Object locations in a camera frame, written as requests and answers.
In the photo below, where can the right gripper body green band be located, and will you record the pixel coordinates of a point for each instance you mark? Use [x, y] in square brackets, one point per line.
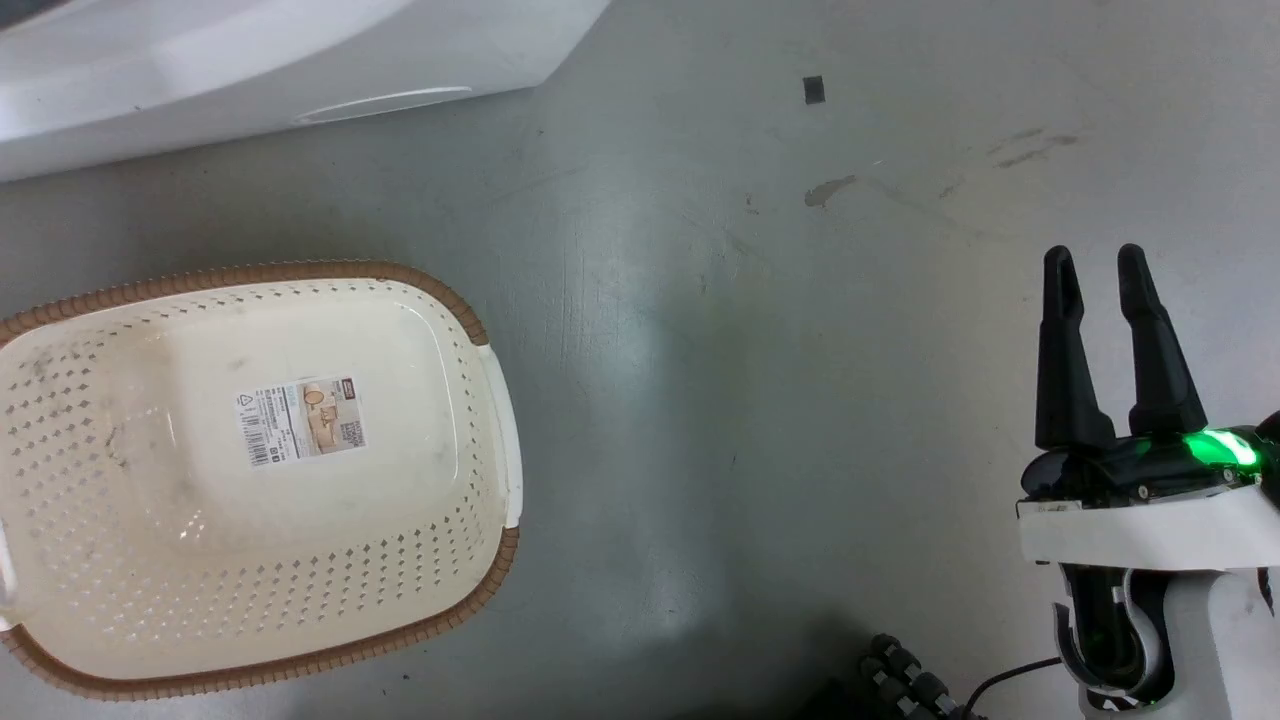
[1150, 510]

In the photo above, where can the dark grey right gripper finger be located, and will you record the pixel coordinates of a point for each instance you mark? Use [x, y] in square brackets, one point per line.
[1065, 370]
[1155, 360]

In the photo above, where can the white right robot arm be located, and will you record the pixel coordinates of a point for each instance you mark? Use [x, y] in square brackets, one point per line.
[1190, 640]

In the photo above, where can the cream perforated laundry basket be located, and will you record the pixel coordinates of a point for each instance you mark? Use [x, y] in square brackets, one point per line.
[330, 560]

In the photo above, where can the white washing machine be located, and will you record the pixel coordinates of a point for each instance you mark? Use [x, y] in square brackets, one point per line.
[200, 70]

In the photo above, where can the small black floor marker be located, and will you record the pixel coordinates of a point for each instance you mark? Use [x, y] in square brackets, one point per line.
[814, 90]

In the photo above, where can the printed product label sticker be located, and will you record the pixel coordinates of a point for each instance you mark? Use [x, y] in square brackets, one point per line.
[300, 421]

